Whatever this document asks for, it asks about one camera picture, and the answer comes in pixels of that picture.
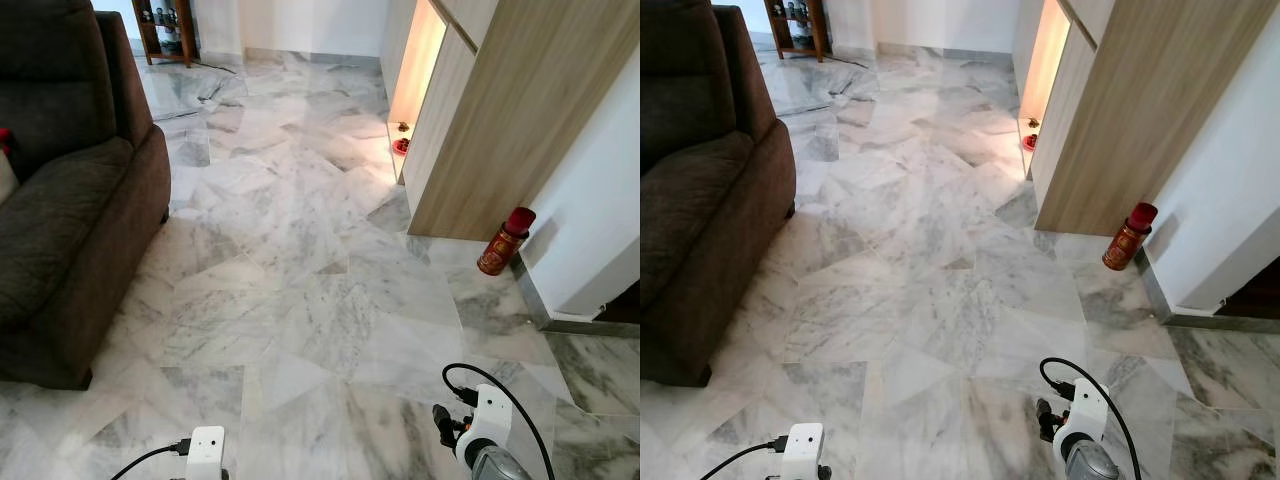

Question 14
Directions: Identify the red can with red cap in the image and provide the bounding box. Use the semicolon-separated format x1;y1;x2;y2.
477;207;537;277
1103;203;1159;271

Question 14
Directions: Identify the light wood cabinet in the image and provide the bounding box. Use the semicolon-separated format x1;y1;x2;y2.
380;0;641;243
1012;0;1280;238

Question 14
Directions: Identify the dark brown fabric sofa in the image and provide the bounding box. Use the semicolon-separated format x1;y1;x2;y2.
640;0;797;388
0;0;172;391

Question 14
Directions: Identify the brown wooden display shelf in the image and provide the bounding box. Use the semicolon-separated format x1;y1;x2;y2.
764;0;831;63
132;0;199;67

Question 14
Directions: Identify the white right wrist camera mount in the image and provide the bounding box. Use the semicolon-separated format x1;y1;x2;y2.
1059;377;1109;453
457;385;513;463

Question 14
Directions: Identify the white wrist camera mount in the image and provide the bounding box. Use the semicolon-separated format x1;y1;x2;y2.
186;427;227;480
1059;377;1109;453
457;385;513;463
781;423;826;480

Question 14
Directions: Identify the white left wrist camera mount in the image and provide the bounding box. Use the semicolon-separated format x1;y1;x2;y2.
186;427;227;480
781;423;826;480

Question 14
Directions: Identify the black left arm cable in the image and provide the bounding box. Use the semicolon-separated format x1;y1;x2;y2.
700;434;793;480
110;438;194;480

